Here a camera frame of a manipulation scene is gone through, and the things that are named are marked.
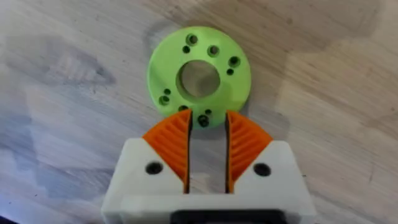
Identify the green disc with holes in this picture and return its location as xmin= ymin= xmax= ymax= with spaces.
xmin=146 ymin=26 xmax=252 ymax=129

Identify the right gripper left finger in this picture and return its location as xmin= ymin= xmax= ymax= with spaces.
xmin=104 ymin=108 xmax=193 ymax=200

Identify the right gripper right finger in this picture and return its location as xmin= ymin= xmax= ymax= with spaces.
xmin=224 ymin=110 xmax=313 ymax=200

